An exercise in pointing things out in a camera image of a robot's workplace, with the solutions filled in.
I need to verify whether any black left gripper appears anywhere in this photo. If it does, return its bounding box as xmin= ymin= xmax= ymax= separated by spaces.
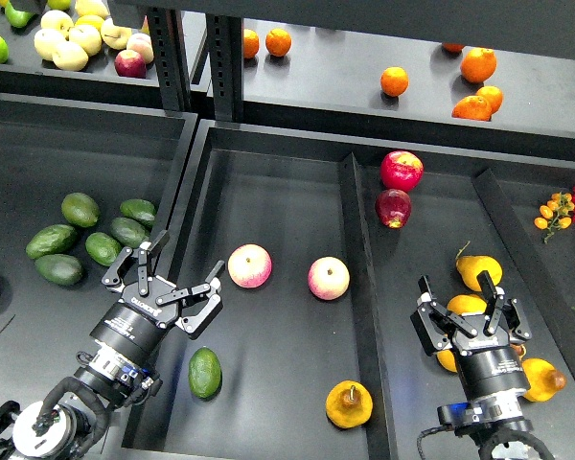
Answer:
xmin=90 ymin=229 xmax=226 ymax=359

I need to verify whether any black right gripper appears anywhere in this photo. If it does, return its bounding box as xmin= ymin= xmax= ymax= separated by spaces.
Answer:
xmin=410 ymin=270 xmax=531 ymax=401

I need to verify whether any green avocado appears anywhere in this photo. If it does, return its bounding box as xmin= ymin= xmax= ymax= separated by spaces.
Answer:
xmin=188 ymin=347 xmax=222 ymax=400

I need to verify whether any yellow pear with stem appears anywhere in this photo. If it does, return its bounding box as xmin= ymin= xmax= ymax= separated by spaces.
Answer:
xmin=325 ymin=380 xmax=373 ymax=428

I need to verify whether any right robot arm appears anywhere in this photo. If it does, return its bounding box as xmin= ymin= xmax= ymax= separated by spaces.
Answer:
xmin=410 ymin=270 xmax=554 ymax=459

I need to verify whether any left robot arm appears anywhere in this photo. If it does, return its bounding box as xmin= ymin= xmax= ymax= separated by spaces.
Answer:
xmin=0 ymin=231 xmax=225 ymax=459

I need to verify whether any yellow pear middle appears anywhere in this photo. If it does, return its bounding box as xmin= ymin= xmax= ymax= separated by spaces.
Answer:
xmin=447 ymin=294 xmax=487 ymax=315

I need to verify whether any yellow pear lower left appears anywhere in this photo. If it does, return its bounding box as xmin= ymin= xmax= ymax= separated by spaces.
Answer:
xmin=436 ymin=350 xmax=457 ymax=374

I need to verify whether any yellow pear centre low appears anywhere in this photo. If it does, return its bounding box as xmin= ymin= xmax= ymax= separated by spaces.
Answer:
xmin=511 ymin=344 xmax=526 ymax=359

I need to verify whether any avocado right middle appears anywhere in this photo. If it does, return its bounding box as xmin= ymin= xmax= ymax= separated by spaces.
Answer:
xmin=109 ymin=217 xmax=150 ymax=248

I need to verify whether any avocado centre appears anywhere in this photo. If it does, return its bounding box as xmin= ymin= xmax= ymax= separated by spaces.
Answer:
xmin=85 ymin=232 xmax=122 ymax=267

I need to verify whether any avocado upper right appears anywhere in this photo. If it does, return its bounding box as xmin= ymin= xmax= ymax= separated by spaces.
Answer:
xmin=120 ymin=198 xmax=156 ymax=229

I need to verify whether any yellow pear lower right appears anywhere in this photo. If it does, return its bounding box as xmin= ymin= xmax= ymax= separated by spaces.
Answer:
xmin=522 ymin=357 xmax=566 ymax=403

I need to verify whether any avocado lower dark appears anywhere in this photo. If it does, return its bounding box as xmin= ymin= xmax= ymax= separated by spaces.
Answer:
xmin=34 ymin=254 xmax=84 ymax=286

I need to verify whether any avocado top of pile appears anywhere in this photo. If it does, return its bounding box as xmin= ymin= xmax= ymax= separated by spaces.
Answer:
xmin=61 ymin=193 xmax=101 ymax=228

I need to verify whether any avocado left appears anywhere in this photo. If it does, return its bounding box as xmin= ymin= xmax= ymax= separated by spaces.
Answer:
xmin=25 ymin=223 xmax=79 ymax=260

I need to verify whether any pale yellow pear front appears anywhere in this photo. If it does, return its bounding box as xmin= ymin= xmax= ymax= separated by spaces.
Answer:
xmin=52 ymin=41 xmax=89 ymax=72

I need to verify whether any pale yellow pear right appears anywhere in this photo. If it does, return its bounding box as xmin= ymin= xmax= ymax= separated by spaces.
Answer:
xmin=100 ymin=17 xmax=133 ymax=51

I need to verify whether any pale yellow pear centre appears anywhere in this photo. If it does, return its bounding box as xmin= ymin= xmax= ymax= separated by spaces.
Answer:
xmin=69 ymin=24 xmax=103 ymax=57

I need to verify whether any pink yellow apple left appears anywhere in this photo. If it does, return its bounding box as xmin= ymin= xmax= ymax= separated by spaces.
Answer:
xmin=227 ymin=243 xmax=272 ymax=288

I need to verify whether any pink yellow apple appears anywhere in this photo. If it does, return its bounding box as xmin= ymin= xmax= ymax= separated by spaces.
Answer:
xmin=308 ymin=257 xmax=350 ymax=301
xmin=227 ymin=243 xmax=272 ymax=288

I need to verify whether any black tray divider right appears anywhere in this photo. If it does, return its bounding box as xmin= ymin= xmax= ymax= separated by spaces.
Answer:
xmin=472 ymin=169 xmax=575 ymax=352

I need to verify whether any black tray divider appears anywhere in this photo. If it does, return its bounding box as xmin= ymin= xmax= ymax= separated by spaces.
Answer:
xmin=472 ymin=169 xmax=575 ymax=352
xmin=338 ymin=153 xmax=398 ymax=459

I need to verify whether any orange cherry tomato bunch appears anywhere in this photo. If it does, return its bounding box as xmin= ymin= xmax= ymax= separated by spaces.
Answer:
xmin=533 ymin=192 xmax=575 ymax=243

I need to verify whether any dark red apple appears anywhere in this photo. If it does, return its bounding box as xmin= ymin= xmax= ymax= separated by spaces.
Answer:
xmin=375 ymin=189 xmax=411 ymax=229

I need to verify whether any black right tray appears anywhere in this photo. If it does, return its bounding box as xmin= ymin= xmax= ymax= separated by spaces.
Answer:
xmin=103 ymin=121 xmax=575 ymax=459

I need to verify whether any black tray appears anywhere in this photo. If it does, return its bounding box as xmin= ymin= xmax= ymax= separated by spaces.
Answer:
xmin=0 ymin=90 xmax=199 ymax=460
xmin=103 ymin=121 xmax=575 ymax=459

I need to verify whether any black left tray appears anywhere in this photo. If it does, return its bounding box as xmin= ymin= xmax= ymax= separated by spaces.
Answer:
xmin=0 ymin=90 xmax=199 ymax=460

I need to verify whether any pink yellow apple right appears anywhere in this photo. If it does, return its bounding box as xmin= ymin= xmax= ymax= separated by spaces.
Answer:
xmin=308 ymin=257 xmax=350 ymax=301

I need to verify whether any black tray divider left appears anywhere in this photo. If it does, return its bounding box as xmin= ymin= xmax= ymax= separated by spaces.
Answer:
xmin=338 ymin=153 xmax=398 ymax=459

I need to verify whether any bright red apple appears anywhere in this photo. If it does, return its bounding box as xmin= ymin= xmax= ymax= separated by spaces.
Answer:
xmin=379 ymin=150 xmax=424 ymax=193

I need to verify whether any orange front right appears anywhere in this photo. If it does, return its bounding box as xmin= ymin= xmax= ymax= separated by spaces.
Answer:
xmin=451 ymin=95 xmax=493 ymax=121

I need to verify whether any orange small right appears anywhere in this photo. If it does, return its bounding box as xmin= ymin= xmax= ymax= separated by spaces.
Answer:
xmin=476 ymin=85 xmax=504 ymax=114

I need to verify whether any red apple on shelf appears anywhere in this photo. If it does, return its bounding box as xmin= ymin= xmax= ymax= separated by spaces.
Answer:
xmin=114 ymin=49 xmax=147 ymax=79

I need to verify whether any orange centre shelf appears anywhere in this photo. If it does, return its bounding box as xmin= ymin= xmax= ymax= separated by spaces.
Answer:
xmin=379 ymin=66 xmax=409 ymax=97

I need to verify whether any pale peach fruit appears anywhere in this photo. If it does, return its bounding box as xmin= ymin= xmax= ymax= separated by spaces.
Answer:
xmin=126 ymin=33 xmax=154 ymax=64

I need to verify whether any black shelf post right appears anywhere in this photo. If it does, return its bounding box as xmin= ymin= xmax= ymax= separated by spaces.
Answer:
xmin=206 ymin=13 xmax=244 ymax=123

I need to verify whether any black shelf post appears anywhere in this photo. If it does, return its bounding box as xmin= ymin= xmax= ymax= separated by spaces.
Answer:
xmin=206 ymin=13 xmax=244 ymax=123
xmin=147 ymin=7 xmax=191 ymax=112

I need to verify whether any black shelf post left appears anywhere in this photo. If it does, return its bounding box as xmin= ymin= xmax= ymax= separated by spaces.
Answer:
xmin=147 ymin=7 xmax=191 ymax=112

